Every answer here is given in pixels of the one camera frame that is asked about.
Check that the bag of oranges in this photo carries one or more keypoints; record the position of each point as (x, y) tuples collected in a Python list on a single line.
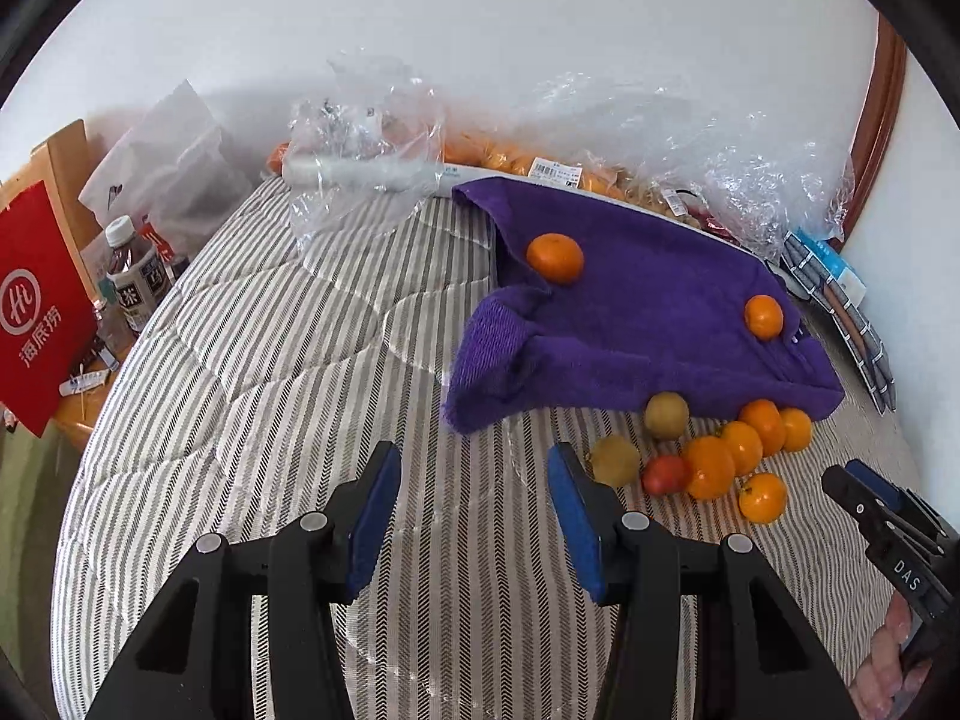
[(510, 157)]

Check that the large clear plastic bag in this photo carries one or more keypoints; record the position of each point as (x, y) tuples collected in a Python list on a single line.
[(712, 157)]

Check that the white plastic bag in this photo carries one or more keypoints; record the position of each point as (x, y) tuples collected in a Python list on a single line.
[(165, 157)]

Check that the white tray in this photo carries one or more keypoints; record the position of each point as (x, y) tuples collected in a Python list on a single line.
[(600, 195)]

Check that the yellow-green round fruit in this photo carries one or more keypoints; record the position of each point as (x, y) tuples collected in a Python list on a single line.
[(615, 460), (666, 415)]

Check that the red paper bag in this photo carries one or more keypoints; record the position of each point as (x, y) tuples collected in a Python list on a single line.
[(37, 315)]

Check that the white roll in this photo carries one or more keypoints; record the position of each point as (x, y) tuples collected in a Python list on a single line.
[(360, 172)]

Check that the grey plaid cloth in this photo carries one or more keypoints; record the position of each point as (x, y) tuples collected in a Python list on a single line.
[(862, 330)]

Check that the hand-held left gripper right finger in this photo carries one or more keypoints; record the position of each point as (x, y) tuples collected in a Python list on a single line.
[(577, 525)]

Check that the dark drink bottle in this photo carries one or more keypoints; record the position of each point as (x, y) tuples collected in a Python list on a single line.
[(161, 251)]

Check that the purple towel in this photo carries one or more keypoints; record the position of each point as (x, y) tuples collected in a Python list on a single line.
[(660, 315)]

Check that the person's right hand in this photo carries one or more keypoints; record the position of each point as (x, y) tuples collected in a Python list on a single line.
[(889, 660)]

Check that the tea bottle white cap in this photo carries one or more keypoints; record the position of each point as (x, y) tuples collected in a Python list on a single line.
[(133, 296)]

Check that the small clear plastic bag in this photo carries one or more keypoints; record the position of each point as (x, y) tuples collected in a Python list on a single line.
[(352, 225)]

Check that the bag of brown fruits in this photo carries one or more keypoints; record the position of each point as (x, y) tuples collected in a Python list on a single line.
[(656, 195)]

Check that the wooden door frame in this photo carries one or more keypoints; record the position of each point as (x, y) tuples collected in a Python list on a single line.
[(881, 112)]

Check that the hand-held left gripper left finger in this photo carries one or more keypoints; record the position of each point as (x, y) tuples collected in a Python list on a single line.
[(371, 525)]

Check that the orange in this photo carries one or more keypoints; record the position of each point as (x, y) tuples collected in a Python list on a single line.
[(762, 499), (709, 467), (759, 418), (763, 316), (744, 448), (798, 429), (555, 257)]

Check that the orange wooden stool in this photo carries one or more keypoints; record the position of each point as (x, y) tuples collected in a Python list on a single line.
[(79, 412)]

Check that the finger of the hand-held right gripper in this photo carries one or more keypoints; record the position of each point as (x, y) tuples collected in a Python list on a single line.
[(874, 480), (847, 496)]

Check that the small red fruit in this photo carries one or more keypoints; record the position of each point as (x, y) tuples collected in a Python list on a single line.
[(664, 474)]

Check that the blue tissue pack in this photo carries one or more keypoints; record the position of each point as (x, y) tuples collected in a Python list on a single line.
[(832, 262)]

